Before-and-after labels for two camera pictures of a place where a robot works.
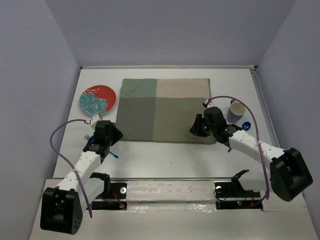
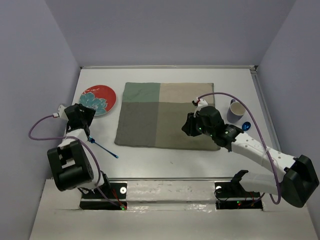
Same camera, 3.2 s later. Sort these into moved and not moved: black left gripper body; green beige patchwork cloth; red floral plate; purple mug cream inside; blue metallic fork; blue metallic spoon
Moved: green beige patchwork cloth; black left gripper body
Not moved: blue metallic fork; purple mug cream inside; red floral plate; blue metallic spoon
